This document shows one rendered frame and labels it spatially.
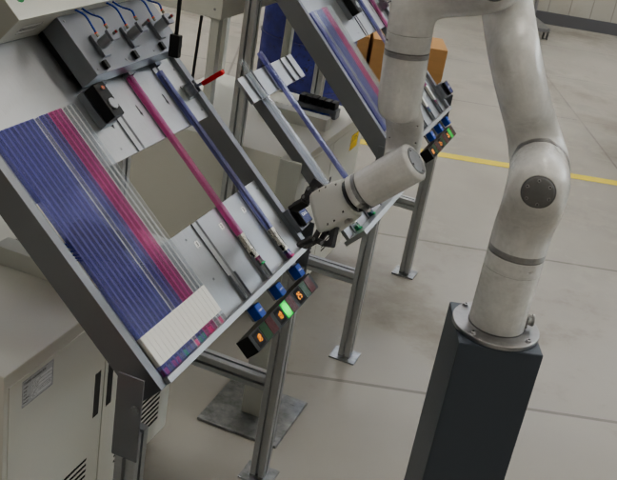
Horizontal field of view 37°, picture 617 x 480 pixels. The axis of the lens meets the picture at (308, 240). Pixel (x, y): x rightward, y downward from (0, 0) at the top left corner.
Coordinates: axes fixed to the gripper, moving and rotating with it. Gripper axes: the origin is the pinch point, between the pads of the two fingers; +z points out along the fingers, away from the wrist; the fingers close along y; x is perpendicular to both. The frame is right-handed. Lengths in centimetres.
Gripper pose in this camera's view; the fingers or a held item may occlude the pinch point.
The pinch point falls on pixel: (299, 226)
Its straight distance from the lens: 204.7
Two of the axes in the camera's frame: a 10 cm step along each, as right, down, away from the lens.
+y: -2.2, -8.8, 4.2
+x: -6.1, -2.1, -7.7
